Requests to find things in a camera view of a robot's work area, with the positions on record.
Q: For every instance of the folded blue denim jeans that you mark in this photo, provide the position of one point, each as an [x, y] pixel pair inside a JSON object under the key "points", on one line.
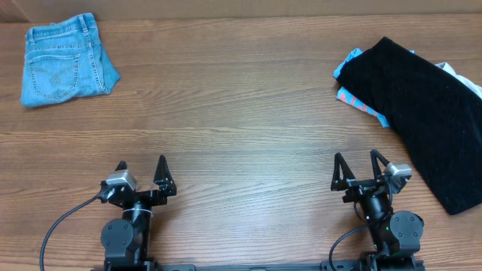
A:
{"points": [[64, 61]]}

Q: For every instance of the black sparkly knit garment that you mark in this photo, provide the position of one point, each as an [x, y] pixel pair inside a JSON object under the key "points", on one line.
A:
{"points": [[437, 117]]}

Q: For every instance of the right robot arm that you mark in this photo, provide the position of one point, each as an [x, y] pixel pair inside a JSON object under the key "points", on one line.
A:
{"points": [[395, 235]]}

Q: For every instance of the light blue printed t-shirt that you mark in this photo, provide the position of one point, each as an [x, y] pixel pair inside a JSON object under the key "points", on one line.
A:
{"points": [[346, 97]]}

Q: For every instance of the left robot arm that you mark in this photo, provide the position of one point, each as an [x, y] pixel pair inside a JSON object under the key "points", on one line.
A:
{"points": [[126, 240]]}

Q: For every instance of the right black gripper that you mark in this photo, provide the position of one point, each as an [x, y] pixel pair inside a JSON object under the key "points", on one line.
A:
{"points": [[362, 190]]}

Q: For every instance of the white cloth garment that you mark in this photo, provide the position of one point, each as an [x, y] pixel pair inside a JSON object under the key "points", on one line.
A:
{"points": [[469, 84]]}

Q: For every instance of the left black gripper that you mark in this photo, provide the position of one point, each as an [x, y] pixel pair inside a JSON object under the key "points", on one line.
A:
{"points": [[166, 186]]}

